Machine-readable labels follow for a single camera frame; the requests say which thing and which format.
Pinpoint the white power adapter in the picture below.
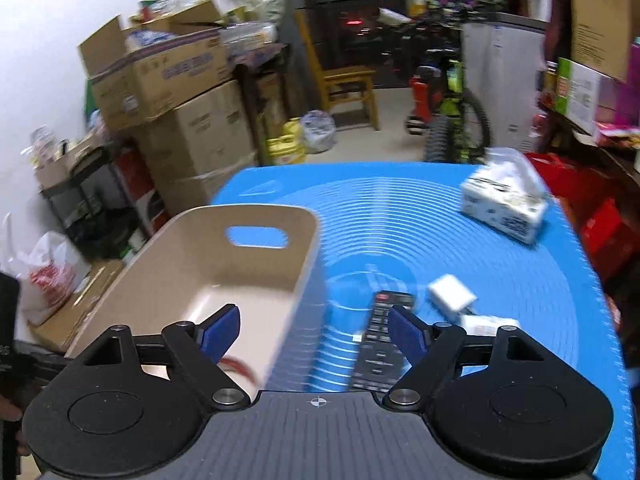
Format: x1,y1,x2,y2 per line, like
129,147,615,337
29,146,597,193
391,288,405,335
427,274,477,323

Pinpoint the black tv remote control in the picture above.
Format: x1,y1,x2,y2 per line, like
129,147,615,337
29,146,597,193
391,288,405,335
348,290,414,393

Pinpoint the beige plastic storage bin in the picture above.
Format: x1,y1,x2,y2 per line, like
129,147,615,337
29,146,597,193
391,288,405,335
66,204,326,394

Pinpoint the brown cardboard box on floor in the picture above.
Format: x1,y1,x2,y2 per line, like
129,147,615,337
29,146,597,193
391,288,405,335
29,260,125,353

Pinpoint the white red plastic bag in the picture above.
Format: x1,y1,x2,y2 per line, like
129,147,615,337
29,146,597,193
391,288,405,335
1,214,91,326

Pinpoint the black metal shelf rack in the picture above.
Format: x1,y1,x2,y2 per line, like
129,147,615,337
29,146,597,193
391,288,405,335
36,139,166,261

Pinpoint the blue silicone baking mat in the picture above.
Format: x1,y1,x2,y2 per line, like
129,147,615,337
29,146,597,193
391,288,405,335
215,162,636,479

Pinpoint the white tissue pack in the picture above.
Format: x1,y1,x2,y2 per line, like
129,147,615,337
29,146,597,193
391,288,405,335
460,148,549,245

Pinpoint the large stacked cardboard box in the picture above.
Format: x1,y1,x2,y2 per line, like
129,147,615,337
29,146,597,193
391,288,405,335
132,80,256,216

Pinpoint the green black bicycle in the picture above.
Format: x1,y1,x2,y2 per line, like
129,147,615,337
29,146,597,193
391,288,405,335
400,15,492,164

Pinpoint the yellow oil jug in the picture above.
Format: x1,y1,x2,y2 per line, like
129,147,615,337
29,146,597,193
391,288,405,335
267,117,307,166

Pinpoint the green white carton box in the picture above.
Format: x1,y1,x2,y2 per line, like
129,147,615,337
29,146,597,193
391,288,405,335
555,58,601,136

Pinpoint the grey plastic bag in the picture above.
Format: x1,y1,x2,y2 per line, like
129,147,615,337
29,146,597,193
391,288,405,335
299,110,336,154

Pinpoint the open top cardboard box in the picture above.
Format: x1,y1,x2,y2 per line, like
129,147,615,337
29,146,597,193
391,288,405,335
79,0,231,131

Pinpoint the white freezer cabinet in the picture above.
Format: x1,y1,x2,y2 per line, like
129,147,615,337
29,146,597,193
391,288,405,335
462,12,546,153

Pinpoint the wooden chair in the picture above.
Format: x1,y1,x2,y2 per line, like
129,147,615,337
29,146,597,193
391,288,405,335
294,10,380,130

